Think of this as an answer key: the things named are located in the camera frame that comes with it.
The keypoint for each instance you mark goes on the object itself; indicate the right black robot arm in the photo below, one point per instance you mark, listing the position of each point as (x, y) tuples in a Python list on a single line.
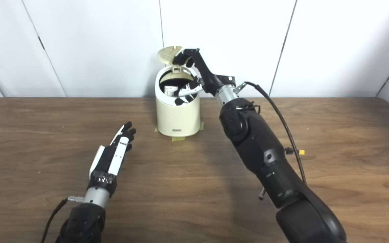
[(258, 141)]

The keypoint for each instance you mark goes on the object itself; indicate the cream-colored round bin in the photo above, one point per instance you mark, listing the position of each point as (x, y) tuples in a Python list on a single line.
[(177, 118)]

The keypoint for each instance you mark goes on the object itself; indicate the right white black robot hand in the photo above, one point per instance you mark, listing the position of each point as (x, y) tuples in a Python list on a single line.
[(214, 82)]

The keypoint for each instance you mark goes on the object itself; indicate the cream round bin lid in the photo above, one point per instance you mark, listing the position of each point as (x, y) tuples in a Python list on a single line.
[(166, 53)]

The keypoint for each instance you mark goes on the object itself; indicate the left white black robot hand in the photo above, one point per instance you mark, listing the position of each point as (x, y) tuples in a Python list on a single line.
[(108, 162)]

